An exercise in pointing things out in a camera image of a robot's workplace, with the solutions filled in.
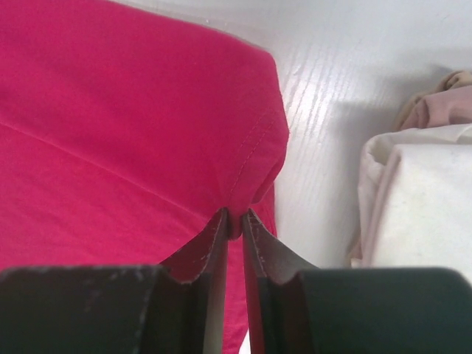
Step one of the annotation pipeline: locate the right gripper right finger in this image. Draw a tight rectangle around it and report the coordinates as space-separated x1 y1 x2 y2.
242 211 471 353

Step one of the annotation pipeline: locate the folded white t shirt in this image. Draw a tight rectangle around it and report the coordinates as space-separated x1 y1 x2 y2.
347 71 471 277

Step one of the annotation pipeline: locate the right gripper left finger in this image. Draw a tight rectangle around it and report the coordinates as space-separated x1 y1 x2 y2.
1 209 229 353

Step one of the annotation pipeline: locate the magenta t shirt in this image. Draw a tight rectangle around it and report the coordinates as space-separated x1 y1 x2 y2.
1 1 288 353

